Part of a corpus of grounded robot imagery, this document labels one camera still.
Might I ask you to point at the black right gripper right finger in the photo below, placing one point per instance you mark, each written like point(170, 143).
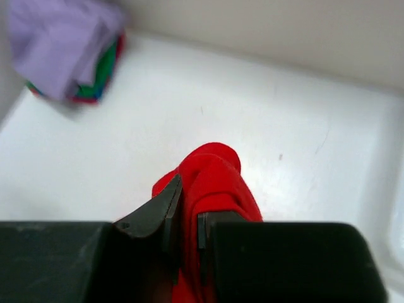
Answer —
point(205, 221)

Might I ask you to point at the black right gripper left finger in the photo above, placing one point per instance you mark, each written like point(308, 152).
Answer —
point(157, 223)

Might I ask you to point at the red t-shirt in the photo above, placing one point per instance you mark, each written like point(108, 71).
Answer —
point(211, 182)
point(87, 63)

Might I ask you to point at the red folded t-shirt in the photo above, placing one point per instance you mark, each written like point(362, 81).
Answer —
point(87, 63)

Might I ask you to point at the lilac folded t-shirt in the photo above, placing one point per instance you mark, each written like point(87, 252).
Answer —
point(55, 45)

